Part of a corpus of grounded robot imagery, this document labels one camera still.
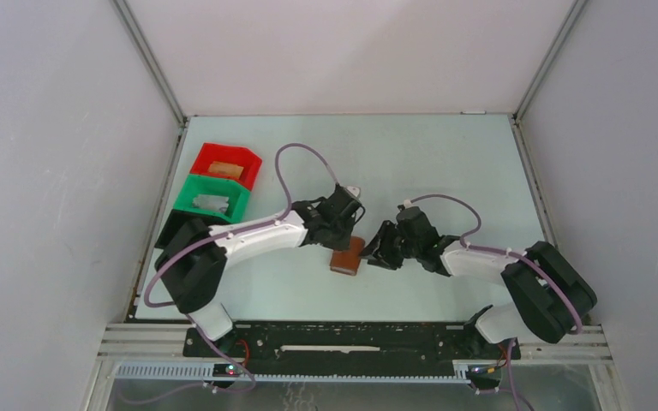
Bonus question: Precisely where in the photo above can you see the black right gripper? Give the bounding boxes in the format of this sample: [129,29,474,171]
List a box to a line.
[357,220,421,271]

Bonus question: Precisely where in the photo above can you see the brown leather card holder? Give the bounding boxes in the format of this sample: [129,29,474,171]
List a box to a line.
[329,236,365,277]

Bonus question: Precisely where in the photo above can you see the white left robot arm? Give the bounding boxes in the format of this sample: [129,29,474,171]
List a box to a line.
[144,184,365,357]

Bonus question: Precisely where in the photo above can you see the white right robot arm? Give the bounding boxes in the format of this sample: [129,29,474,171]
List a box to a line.
[360,205,598,358]

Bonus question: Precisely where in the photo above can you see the orange card in red bin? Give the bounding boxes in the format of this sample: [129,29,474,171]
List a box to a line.
[207,161,244,180]

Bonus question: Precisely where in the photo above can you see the clear card in green bin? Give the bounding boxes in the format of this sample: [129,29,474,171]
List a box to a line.
[191,194,230,214]

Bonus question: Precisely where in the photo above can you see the green plastic bin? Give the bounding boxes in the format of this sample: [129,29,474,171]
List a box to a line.
[173,174,251,223]

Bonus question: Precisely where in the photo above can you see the red plastic bin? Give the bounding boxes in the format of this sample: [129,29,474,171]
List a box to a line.
[190,143,263,191]

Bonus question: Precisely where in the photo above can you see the black plastic bin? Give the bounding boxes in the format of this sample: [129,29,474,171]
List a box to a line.
[154,209,229,249]

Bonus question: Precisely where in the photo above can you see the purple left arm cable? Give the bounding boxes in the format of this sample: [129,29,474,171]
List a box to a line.
[142,142,342,406]

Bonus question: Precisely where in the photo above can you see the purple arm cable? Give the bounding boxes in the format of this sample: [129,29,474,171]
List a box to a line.
[142,142,342,406]
[403,194,584,411]

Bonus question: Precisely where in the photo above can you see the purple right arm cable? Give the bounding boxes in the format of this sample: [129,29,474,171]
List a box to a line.
[403,194,584,411]

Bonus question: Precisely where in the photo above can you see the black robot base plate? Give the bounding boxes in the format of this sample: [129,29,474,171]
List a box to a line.
[215,321,505,378]

